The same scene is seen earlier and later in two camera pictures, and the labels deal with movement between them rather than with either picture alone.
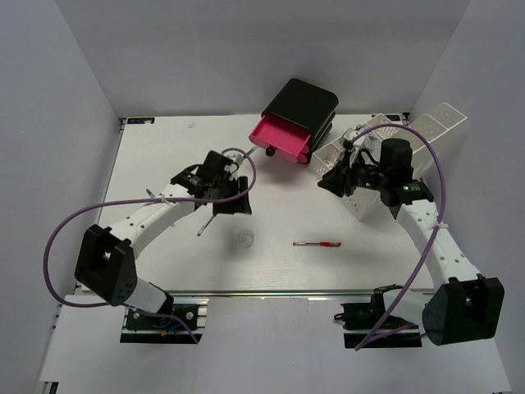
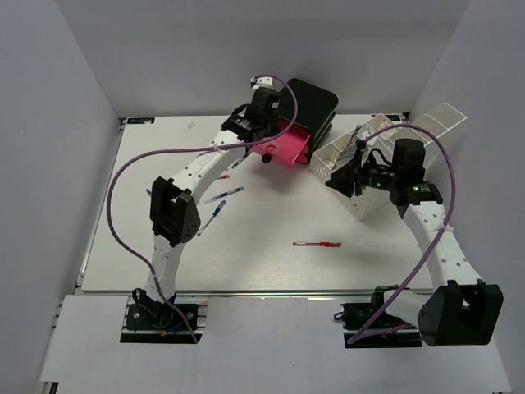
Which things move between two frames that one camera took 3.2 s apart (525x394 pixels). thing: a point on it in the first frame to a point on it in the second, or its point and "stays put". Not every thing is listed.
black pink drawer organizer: [296, 122] stays put
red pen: [324, 244] stays put
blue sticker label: [141, 121] stays put
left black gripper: [238, 205] to [275, 119]
